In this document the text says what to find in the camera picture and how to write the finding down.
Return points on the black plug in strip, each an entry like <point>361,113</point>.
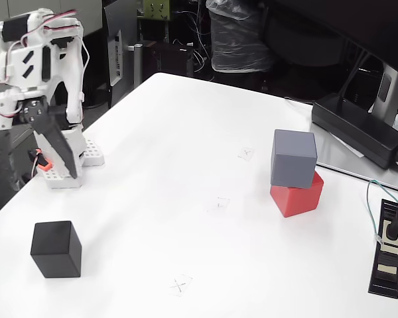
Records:
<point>392,228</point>

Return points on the plastic wrapped dark bin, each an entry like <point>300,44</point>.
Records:
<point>235,39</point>

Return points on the black power adapter brick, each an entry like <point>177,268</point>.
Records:
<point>358,130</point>

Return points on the black power strip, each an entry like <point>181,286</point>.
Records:
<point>386,265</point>

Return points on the red wooden cube block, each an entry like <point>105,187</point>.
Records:
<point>295,202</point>

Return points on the black computer case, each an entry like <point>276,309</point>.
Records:
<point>167,59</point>

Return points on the grey wooden cube block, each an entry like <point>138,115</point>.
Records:
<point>293,159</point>

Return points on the clear tape X mark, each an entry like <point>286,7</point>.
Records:
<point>219,204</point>
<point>246,153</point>
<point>180,286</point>

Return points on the silver metal post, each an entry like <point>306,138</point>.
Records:
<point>137,66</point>

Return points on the black monitor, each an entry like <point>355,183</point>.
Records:
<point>351,20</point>

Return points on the black wooden cube block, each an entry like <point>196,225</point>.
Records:
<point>53,251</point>

